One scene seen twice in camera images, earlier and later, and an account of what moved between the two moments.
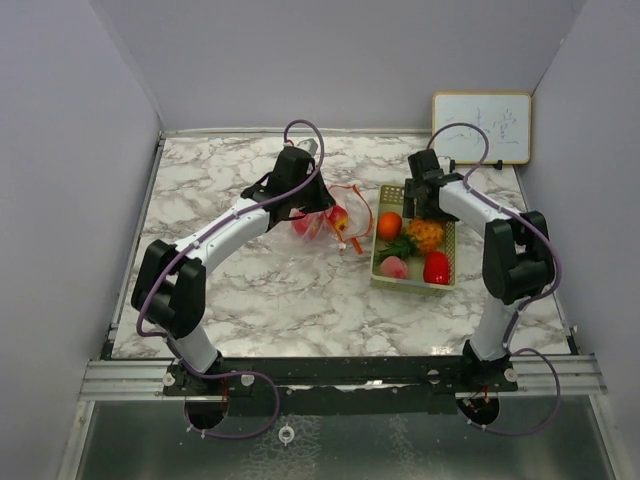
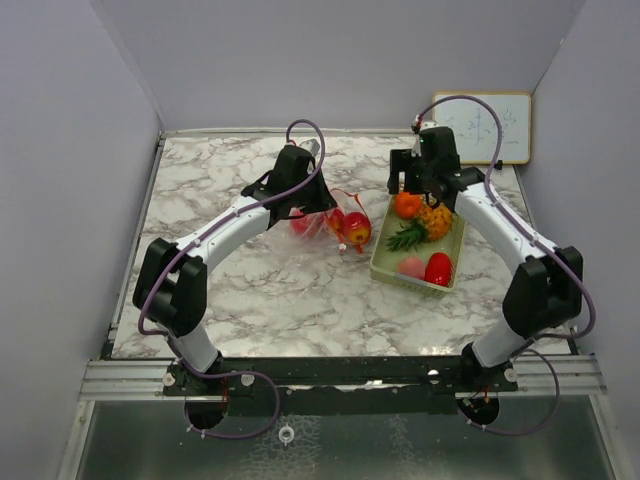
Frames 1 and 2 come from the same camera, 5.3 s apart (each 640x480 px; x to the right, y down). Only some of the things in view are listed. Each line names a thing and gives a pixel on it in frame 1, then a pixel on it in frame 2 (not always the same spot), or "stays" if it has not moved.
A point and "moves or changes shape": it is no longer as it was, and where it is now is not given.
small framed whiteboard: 505,116 stays
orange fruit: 389,226 moves or changes shape
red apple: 338,217 -> 356,227
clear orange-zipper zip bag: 346,222 stays
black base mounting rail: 349,385 stays
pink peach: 393,268 -> 412,267
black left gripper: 323,199 stays
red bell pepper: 436,268 stays
